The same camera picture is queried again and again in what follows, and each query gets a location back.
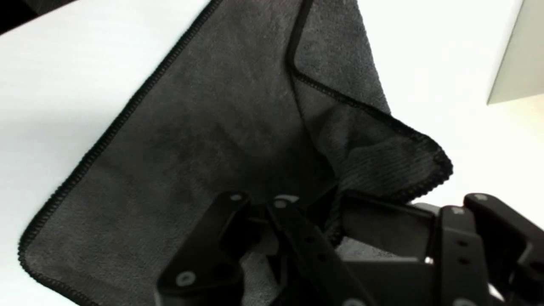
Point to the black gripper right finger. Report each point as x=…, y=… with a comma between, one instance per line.
x=481, y=248

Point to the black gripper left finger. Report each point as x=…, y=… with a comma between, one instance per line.
x=248, y=265

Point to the dark grey towel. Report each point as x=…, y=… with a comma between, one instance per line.
x=214, y=124

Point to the wooden shape sorter cube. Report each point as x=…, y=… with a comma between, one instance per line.
x=520, y=51

